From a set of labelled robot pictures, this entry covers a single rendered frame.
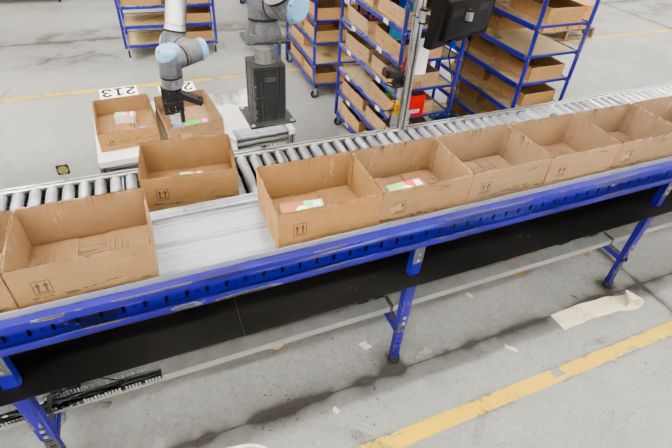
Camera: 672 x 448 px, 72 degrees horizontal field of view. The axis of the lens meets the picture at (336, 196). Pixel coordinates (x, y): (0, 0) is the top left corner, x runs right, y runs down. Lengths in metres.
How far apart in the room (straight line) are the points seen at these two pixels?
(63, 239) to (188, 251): 0.43
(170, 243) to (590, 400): 2.04
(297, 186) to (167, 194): 0.55
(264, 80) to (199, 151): 0.55
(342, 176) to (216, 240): 0.58
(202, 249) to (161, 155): 0.71
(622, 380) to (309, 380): 1.54
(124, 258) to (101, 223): 0.31
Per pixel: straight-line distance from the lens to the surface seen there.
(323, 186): 1.92
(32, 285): 1.61
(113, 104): 2.86
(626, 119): 2.88
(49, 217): 1.81
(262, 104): 2.60
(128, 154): 2.51
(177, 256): 1.69
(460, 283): 2.49
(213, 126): 2.52
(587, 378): 2.76
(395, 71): 2.55
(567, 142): 2.60
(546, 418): 2.54
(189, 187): 2.03
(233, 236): 1.73
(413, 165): 2.07
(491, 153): 2.32
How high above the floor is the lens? 2.05
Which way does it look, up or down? 38 degrees down
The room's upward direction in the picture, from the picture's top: 4 degrees clockwise
